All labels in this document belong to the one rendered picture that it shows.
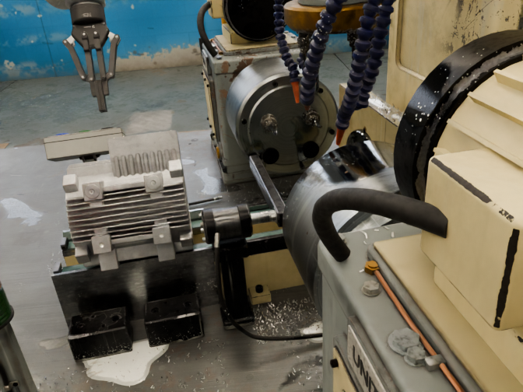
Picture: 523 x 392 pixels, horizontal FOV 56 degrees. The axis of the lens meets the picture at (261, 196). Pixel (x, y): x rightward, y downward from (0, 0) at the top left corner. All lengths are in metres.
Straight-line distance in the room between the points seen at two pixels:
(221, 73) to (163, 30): 5.17
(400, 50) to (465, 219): 0.84
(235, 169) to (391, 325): 1.06
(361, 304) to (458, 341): 0.09
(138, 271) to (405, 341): 0.63
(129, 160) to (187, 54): 5.65
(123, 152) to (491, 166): 0.68
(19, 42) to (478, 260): 6.74
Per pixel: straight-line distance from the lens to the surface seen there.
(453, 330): 0.42
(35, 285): 1.21
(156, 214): 0.86
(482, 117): 0.38
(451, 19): 0.96
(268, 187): 0.92
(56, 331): 1.06
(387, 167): 0.67
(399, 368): 0.40
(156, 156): 0.90
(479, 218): 0.30
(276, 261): 0.99
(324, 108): 1.19
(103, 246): 0.87
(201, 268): 0.96
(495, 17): 0.86
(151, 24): 6.50
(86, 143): 1.18
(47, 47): 6.83
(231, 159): 1.42
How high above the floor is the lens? 1.45
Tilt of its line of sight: 28 degrees down
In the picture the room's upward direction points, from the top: 4 degrees counter-clockwise
